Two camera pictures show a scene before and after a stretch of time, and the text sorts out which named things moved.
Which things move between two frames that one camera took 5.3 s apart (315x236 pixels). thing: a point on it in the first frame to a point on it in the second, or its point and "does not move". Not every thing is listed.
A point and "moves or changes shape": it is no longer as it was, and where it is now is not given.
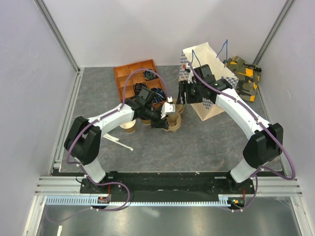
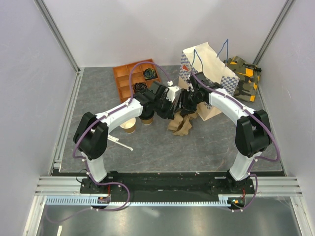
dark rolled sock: x=138 y=86 does not move
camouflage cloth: x=248 y=76 does not move
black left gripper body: x=156 y=120 to x=163 y=107
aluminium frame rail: x=290 y=186 does not move
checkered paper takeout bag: x=201 y=55 does not move
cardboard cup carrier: x=174 y=118 moves or changes shape
